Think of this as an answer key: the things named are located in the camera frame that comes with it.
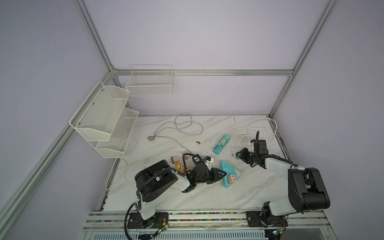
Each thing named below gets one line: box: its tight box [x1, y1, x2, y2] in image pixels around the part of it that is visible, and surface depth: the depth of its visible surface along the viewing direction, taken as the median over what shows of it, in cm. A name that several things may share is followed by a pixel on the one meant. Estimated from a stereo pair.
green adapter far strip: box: [219, 138, 227, 147], surface depth 100 cm
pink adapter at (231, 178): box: [228, 174, 236, 184], surface depth 79 cm
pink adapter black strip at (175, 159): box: [172, 155, 179, 164], surface depth 95 cm
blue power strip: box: [212, 139, 230, 155], surface depth 100 cm
